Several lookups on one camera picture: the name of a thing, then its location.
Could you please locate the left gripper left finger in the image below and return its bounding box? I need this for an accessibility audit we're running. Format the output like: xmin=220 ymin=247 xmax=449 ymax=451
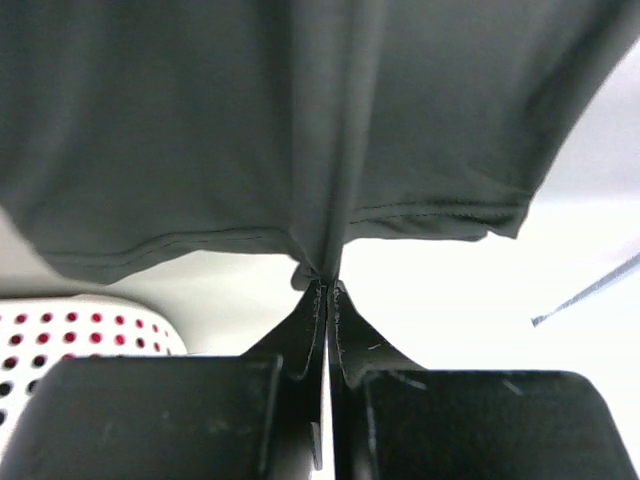
xmin=1 ymin=282 xmax=327 ymax=479

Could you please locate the white laundry basket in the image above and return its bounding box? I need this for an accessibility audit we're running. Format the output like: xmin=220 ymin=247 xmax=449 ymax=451
xmin=0 ymin=295 xmax=187 ymax=449

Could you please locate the black brushstroke print t-shirt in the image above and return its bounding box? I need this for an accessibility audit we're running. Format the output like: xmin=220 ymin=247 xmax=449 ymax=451
xmin=1 ymin=1 xmax=639 ymax=289

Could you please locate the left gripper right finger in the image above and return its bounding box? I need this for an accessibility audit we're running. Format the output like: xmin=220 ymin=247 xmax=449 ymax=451
xmin=327 ymin=283 xmax=639 ymax=480

